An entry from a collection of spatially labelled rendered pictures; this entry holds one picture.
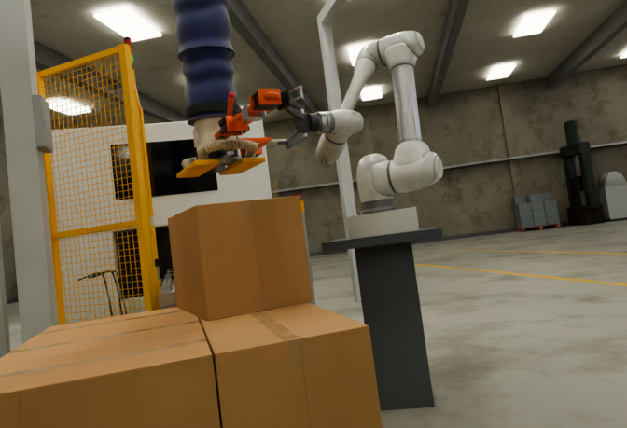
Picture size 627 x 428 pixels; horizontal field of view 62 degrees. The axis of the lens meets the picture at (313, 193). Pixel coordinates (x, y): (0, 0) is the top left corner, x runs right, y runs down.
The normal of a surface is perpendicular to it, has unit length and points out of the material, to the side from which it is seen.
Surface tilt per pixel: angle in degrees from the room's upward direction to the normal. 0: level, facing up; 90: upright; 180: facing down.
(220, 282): 90
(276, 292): 90
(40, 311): 90
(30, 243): 90
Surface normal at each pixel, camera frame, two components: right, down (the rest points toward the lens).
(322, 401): 0.26, -0.11
